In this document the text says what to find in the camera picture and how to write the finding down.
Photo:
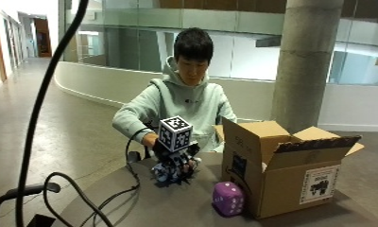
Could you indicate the blue soft toy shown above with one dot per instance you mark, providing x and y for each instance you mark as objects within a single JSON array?
[{"x": 162, "y": 174}]

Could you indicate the white cube with black markers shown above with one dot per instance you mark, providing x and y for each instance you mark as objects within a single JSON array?
[{"x": 174, "y": 133}]

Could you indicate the purple plush die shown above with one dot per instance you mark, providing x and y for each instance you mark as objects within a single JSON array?
[{"x": 228, "y": 199}]

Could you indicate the the person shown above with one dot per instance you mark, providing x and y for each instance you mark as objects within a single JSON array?
[{"x": 180, "y": 97}]

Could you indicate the open cardboard box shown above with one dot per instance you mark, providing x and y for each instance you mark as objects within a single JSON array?
[{"x": 281, "y": 167}]

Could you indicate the concrete pillar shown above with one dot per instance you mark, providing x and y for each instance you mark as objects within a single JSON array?
[{"x": 303, "y": 63}]

